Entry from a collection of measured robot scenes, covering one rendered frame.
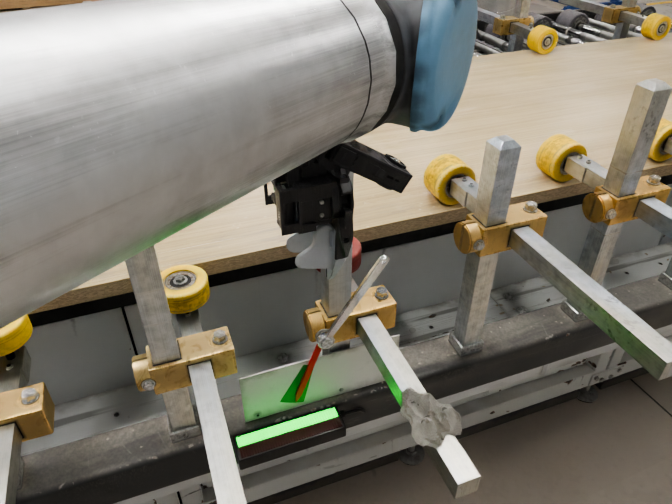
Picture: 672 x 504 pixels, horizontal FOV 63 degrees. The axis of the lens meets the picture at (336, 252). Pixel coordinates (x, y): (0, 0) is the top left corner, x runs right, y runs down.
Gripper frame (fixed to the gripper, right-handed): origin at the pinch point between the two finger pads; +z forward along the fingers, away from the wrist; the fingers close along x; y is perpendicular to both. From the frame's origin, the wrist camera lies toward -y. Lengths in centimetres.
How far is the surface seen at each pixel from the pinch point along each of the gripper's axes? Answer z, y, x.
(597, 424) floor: 101, -94, -21
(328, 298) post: 10.3, -1.4, -6.3
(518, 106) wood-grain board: 11, -73, -61
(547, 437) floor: 101, -77, -23
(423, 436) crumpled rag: 14.3, -4.9, 16.6
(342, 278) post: 7.2, -3.5, -6.2
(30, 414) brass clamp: 16.6, 39.3, -5.4
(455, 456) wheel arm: 14.8, -7.2, 20.0
